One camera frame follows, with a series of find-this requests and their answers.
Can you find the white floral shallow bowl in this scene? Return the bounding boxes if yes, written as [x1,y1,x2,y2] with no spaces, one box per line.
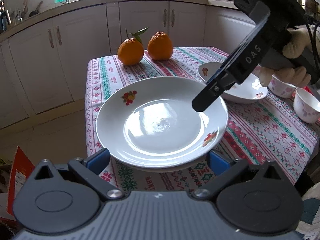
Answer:
[198,62,268,104]

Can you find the pink floral small bowl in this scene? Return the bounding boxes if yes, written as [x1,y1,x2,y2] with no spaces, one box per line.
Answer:
[268,75,296,99]

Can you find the white floral plate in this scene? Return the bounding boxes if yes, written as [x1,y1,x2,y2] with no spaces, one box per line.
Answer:
[96,76,228,170]

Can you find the white kitchen cabinets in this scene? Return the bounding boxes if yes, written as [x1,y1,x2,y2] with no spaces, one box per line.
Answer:
[1,0,254,128]

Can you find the gloved right hand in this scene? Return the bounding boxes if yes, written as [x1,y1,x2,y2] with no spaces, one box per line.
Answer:
[258,25,319,88]

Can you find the white plate underneath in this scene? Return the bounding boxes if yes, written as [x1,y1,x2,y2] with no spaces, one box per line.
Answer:
[125,158,207,173]

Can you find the steel cooking pot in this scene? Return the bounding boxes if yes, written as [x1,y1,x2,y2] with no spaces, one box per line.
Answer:
[297,0,319,20]

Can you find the patterned christmas tablecloth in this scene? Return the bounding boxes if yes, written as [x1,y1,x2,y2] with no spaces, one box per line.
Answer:
[85,47,319,194]

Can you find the wrinkled orange fruit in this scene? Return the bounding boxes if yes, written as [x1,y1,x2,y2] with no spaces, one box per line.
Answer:
[147,31,174,61]

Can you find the red cardboard box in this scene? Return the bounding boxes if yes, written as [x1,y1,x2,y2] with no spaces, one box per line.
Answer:
[7,146,35,215]

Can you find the orange with green leaves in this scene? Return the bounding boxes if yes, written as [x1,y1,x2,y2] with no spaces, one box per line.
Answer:
[117,27,148,66]

